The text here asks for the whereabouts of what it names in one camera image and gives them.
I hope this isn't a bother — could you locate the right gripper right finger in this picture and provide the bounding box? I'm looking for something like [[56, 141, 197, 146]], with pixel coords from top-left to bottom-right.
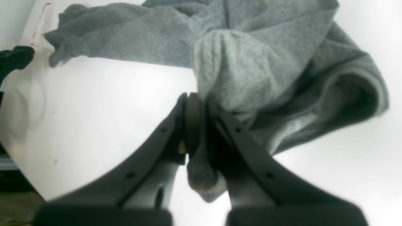
[[206, 96, 368, 226]]

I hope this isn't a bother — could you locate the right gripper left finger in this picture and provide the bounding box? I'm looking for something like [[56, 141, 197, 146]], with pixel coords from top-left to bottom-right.
[[32, 94, 187, 226]]

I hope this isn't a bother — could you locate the grey T-shirt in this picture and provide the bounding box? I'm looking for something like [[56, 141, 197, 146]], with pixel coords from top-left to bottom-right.
[[44, 0, 390, 203]]

